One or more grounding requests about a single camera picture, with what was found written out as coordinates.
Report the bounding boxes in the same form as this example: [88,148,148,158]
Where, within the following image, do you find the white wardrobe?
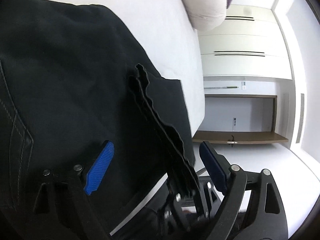
[198,5,292,80]

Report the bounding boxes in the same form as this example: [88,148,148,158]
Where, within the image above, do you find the bed with white sheet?
[47,0,204,239]

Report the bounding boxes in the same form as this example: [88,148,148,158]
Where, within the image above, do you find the rolled white duvet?
[182,0,227,31]

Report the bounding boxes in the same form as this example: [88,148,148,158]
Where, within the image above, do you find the black denim pants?
[1,0,199,239]

